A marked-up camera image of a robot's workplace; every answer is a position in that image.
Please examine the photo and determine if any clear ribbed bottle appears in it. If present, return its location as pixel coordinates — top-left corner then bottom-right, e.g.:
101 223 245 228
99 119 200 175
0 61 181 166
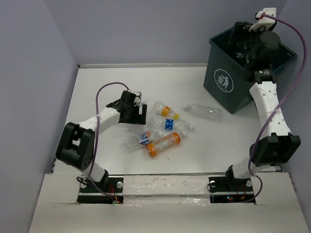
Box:
235 50 246 60

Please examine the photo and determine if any bottle blue orange white label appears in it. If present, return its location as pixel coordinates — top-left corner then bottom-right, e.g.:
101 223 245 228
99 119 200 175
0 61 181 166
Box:
124 130 163 152

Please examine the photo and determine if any large orange label bottle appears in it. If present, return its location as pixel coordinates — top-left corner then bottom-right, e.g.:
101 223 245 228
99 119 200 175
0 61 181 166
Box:
146 131 187 157

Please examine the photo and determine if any clear bottle white cap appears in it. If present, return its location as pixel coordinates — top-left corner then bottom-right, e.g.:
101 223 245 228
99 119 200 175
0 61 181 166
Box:
130 124 145 133

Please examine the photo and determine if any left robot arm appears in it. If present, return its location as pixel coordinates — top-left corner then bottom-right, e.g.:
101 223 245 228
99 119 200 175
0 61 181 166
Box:
55 90 147 192

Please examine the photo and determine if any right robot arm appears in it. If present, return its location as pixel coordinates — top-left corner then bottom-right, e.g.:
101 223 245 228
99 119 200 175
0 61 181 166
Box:
224 22 301 190

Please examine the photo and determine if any dark green plastic bin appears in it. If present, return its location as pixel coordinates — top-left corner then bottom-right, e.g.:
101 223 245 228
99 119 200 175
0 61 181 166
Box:
204 28 297 114

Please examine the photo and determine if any small bottle yellow cap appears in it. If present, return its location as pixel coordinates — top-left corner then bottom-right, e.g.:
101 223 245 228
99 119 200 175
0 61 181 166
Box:
153 101 179 120

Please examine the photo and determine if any clear bottle blue label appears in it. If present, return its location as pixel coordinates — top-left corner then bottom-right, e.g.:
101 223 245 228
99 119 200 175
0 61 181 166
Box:
147 116 194 132

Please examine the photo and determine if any large clear unlabeled bottle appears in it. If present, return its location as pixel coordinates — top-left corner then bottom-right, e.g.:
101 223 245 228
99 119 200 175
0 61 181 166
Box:
183 103 223 121

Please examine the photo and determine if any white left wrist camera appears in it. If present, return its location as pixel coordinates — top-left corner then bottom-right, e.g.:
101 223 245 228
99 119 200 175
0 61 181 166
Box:
133 91 142 105

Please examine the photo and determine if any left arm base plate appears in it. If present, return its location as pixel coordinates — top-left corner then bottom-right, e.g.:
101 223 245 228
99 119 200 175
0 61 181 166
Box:
77 176 124 204

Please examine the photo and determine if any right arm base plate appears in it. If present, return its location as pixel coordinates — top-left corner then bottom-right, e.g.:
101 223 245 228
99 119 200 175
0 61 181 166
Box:
207 176 255 204

